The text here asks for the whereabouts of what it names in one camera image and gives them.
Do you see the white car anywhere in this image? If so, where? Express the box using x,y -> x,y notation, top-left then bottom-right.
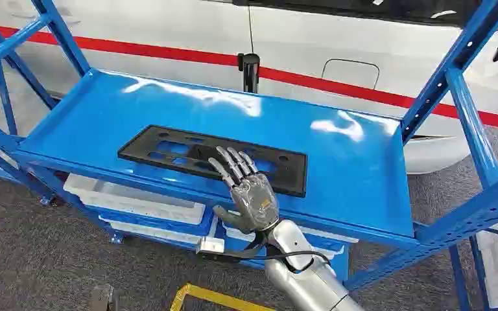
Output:
0,0 -> 498,175

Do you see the yellow floor tape square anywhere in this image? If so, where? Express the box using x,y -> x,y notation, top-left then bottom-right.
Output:
170,283 -> 276,311

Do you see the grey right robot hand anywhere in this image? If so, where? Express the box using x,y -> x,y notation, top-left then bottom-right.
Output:
207,146 -> 281,236

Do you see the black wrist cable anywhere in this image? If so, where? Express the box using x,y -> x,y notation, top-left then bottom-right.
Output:
265,244 -> 332,274

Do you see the black barrier post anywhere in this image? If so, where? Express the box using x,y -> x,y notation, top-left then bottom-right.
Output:
237,52 -> 261,94

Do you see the black plastic panel with cutouts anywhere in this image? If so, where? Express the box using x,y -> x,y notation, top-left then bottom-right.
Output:
117,124 -> 309,198

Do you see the red barrier belt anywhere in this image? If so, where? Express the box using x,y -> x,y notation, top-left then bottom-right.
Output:
0,23 -> 498,133

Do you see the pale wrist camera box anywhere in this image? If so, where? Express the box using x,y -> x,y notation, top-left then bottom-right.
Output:
196,236 -> 226,255

